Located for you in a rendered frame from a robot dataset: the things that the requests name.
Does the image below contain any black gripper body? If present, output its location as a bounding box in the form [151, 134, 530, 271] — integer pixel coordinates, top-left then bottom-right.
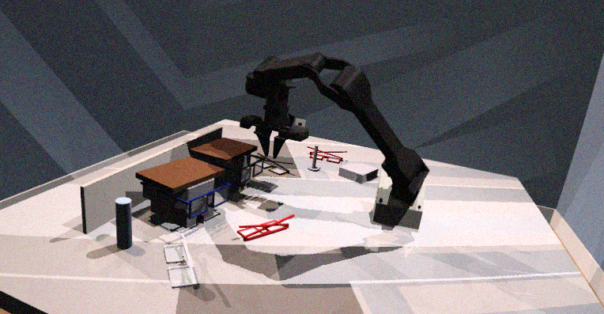
[240, 102, 309, 142]

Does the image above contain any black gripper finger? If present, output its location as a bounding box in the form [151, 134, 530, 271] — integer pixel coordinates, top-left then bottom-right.
[273, 136, 289, 159]
[254, 130, 272, 157]

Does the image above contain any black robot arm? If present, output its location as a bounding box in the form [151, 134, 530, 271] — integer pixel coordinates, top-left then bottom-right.
[245, 52, 430, 206]

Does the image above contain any grey flat panel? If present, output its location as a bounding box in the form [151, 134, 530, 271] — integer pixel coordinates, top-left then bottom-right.
[80, 127, 223, 234]

